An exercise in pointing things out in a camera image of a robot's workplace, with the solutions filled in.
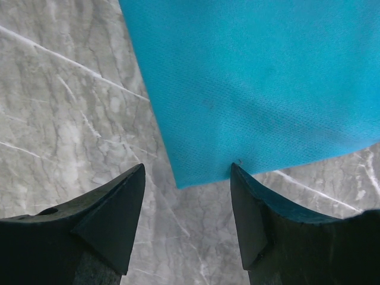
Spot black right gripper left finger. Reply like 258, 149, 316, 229
1, 164, 145, 284

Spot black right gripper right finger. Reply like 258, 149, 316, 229
230, 164, 379, 284

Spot teal t shirt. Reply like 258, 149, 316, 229
120, 1, 379, 188

